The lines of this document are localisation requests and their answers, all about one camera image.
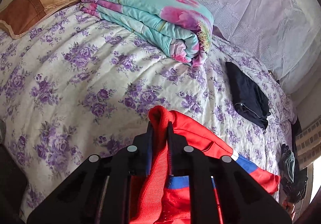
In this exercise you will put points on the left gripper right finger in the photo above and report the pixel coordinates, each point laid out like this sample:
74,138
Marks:
170,141

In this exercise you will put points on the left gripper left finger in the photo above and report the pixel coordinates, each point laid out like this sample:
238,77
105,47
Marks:
149,148

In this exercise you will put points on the red blue white track pants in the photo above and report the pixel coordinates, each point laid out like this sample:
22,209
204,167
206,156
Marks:
161,198

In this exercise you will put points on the purple floral bed sheet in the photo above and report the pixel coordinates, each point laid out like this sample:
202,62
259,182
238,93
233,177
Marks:
76,85

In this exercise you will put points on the folded black pants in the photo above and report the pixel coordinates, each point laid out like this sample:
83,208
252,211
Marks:
248,99

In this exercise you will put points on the teal green garment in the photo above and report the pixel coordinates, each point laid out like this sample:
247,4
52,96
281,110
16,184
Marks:
287,162

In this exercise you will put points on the folded floral teal quilt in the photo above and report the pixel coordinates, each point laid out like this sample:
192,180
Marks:
182,29

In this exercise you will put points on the checkered beige curtain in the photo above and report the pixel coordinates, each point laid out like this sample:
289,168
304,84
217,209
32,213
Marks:
308,144

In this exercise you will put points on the white lace cover cloth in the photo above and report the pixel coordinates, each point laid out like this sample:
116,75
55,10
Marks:
283,34

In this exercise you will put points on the brown orange pillow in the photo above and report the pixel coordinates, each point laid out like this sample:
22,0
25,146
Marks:
20,16

